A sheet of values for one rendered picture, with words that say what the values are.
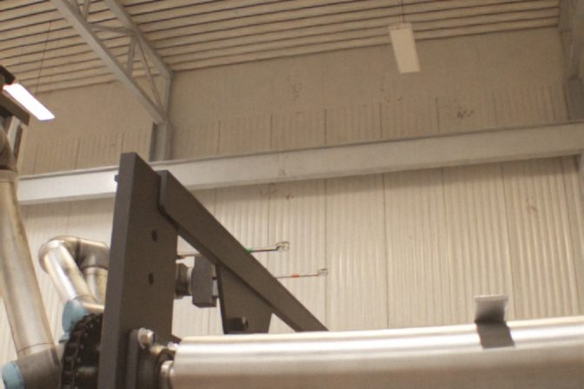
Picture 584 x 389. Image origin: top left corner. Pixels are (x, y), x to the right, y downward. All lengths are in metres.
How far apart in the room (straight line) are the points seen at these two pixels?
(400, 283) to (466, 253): 1.16
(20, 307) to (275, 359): 0.84
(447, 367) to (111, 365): 0.41
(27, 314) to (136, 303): 0.65
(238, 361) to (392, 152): 11.26
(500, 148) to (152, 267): 11.10
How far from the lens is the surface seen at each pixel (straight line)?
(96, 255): 2.38
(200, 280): 1.86
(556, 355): 0.88
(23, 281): 1.66
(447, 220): 12.25
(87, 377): 1.02
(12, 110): 2.31
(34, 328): 1.62
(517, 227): 12.19
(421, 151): 12.07
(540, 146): 12.06
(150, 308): 1.05
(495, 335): 0.89
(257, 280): 1.51
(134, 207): 1.02
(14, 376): 1.47
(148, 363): 0.98
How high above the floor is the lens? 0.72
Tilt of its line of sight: 24 degrees up
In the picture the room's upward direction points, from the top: 1 degrees clockwise
